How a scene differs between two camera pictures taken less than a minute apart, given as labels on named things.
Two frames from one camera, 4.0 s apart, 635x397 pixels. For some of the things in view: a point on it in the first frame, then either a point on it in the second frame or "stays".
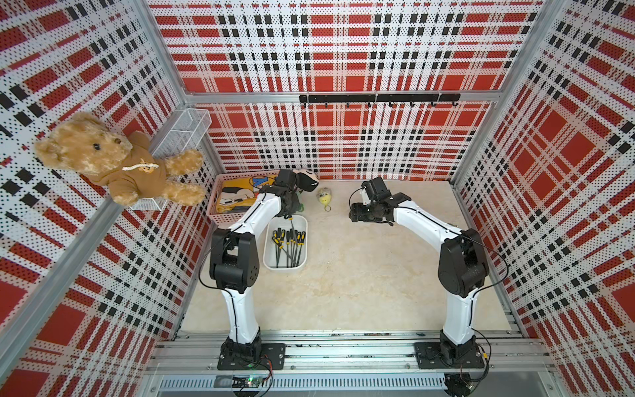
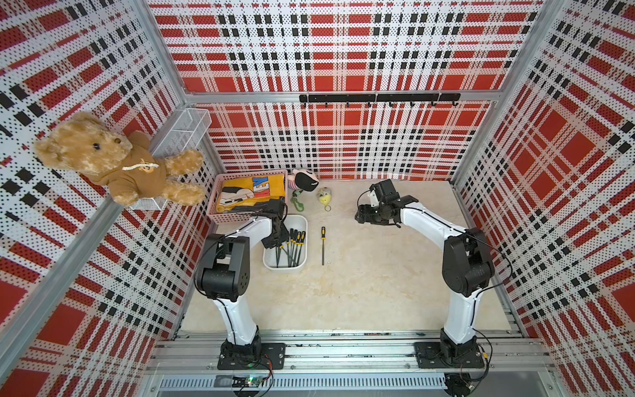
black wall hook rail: [382, 98] stays
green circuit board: [250, 381] stays
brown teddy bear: [83, 142] stays
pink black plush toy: [305, 180] stays
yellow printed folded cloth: [238, 194] stays
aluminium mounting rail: [351, 362] stays
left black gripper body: [294, 205] to [276, 237]
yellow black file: [295, 239] to [323, 239]
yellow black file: [302, 243] to [278, 255]
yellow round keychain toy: [324, 196] stays
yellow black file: [279, 243] to [293, 246]
